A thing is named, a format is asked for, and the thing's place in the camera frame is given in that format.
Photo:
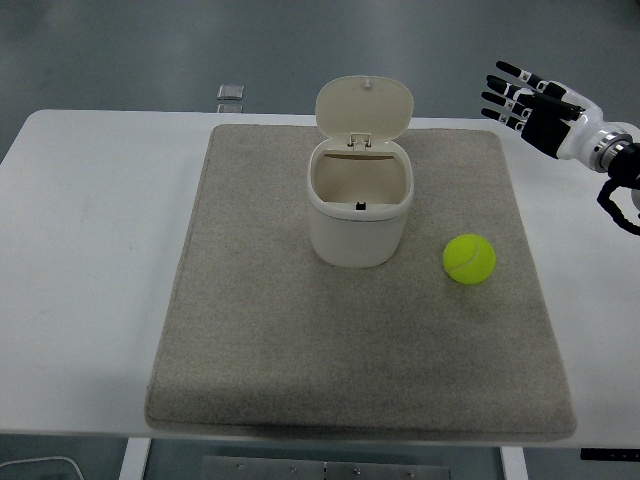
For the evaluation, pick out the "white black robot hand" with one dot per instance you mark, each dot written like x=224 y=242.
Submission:
x=547 y=127

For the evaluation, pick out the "grey metal plate with screws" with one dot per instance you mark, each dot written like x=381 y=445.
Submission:
x=325 y=470

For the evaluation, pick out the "beige fabric mat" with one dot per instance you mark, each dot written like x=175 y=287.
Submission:
x=310 y=340

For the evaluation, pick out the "yellow-green tennis ball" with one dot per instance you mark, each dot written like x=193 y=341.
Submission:
x=467 y=262

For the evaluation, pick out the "white table leg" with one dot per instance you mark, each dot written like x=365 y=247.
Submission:
x=512 y=465
x=134 y=460

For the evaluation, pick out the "black table control panel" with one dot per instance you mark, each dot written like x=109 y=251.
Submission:
x=610 y=454

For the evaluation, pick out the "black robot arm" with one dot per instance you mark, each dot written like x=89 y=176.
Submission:
x=622 y=160

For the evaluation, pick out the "square metal floor plate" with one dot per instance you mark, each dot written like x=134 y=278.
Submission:
x=231 y=92

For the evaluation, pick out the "narrow metal floor plate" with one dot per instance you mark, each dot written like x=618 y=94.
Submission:
x=230 y=108

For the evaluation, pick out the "cream bin with hinged lid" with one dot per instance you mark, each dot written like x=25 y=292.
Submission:
x=355 y=235

